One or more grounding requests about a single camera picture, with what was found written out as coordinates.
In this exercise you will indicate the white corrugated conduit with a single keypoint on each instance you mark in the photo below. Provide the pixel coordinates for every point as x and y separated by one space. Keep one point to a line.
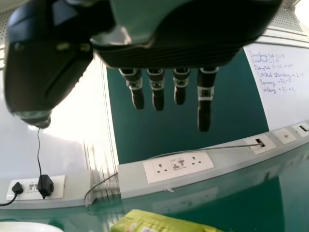
108 186

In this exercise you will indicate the black adapter plug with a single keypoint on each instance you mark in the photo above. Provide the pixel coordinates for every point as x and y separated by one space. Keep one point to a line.
44 184

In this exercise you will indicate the round black plug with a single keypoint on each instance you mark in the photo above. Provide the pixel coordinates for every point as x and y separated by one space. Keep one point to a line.
17 188

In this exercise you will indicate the white socket strip with plugs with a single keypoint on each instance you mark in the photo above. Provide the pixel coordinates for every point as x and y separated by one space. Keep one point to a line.
59 188

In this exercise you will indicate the white double socket strip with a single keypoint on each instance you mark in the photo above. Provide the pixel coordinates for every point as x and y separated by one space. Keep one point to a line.
178 166

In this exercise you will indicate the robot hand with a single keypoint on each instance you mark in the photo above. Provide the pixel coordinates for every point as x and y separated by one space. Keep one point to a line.
169 29

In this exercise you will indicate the white socket with black port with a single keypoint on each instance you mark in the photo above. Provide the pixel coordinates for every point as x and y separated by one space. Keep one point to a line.
268 146

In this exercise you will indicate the whiteboard with handwriting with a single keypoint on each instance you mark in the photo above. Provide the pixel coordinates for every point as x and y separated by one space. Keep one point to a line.
277 108

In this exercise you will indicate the yellow-green biscuit packet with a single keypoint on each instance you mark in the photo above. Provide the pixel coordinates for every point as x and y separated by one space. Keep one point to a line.
154 222

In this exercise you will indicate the small white socket plate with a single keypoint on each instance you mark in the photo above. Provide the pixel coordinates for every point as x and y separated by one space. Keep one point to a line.
286 136
301 128

